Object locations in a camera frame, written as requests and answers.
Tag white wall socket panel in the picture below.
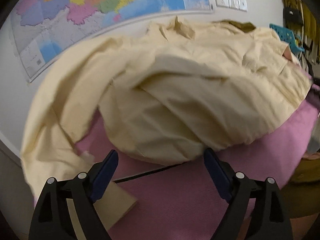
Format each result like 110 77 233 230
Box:
215 0 248 12

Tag olive green jacket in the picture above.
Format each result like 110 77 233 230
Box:
222 20 256 33

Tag hanging mustard yellow clothes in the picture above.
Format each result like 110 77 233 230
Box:
283 0 319 64

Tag teal plastic basket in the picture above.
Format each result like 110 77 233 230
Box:
269 23 304 55

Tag cream large garment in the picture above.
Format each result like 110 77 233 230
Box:
21 18 312 197

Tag black hanging bag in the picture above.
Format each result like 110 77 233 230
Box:
283 7 303 24

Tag colourful wall map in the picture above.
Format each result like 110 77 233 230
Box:
10 0 213 82

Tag pink bed sheet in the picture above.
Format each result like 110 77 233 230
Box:
34 82 320 240

